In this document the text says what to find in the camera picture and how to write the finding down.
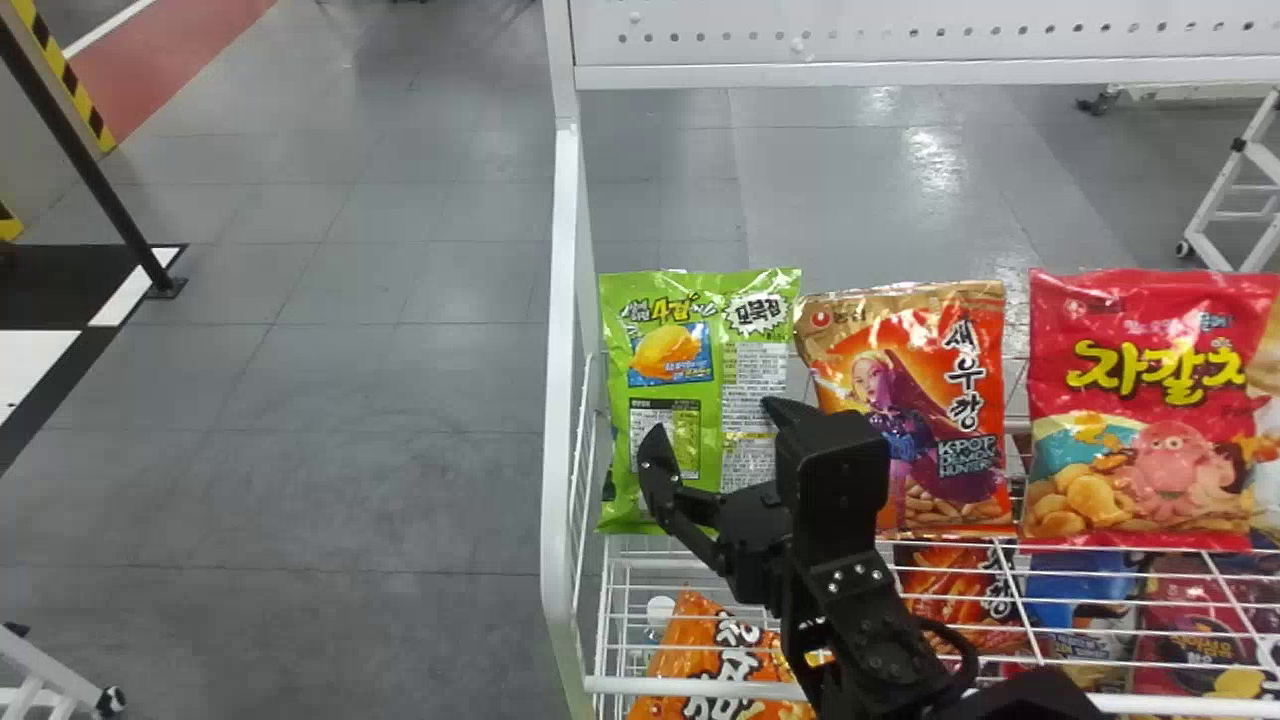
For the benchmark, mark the orange snack packet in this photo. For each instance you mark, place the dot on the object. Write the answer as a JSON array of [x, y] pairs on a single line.
[[710, 660], [960, 590], [930, 360]]

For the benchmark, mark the yellow black striped post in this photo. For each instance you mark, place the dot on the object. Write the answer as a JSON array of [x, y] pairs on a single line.
[[80, 170]]

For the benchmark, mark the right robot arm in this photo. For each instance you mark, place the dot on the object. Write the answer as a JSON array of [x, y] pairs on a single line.
[[875, 650]]

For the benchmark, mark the white wheeled frame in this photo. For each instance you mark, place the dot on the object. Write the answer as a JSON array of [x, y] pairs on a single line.
[[1235, 190], [50, 680]]

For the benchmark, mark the green snack packet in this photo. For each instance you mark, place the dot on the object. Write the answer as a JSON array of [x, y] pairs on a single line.
[[690, 330]]

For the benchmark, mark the dark red snack packet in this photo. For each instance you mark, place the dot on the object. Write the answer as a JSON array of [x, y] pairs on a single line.
[[1210, 620]]

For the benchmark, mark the blue snack packet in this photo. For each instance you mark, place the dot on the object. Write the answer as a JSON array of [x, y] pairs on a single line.
[[1080, 600]]

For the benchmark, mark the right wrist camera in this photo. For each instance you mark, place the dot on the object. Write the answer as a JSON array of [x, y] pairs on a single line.
[[840, 480]]

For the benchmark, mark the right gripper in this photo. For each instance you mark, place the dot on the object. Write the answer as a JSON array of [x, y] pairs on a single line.
[[750, 540]]

